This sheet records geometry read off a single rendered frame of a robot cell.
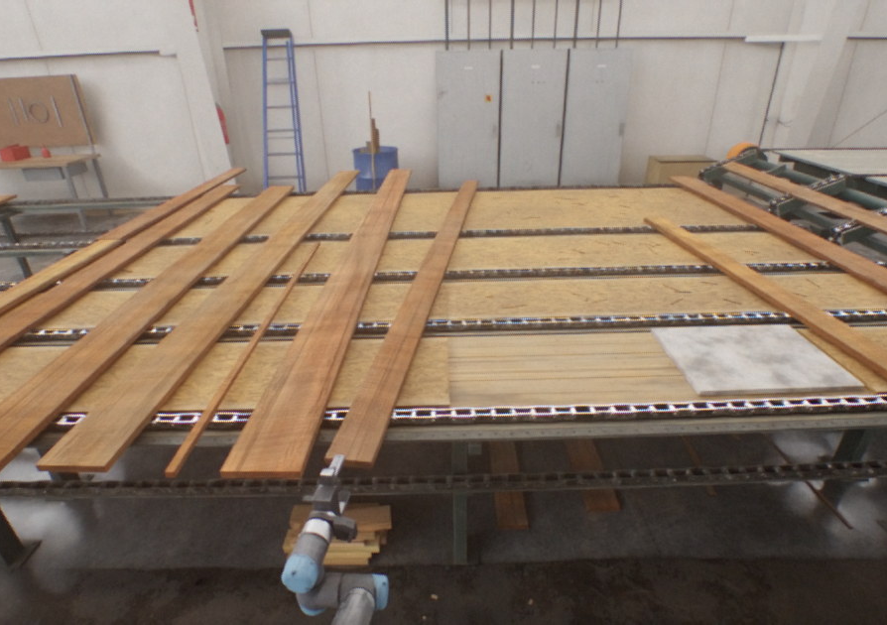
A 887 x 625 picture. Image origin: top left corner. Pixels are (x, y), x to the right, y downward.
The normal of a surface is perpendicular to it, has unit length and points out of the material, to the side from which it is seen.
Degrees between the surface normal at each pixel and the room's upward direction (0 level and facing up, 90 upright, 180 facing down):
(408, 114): 89
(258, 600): 0
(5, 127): 90
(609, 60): 90
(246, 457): 0
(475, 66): 90
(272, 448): 0
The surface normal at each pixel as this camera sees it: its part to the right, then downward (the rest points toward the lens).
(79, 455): -0.02, -0.89
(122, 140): 0.01, 0.44
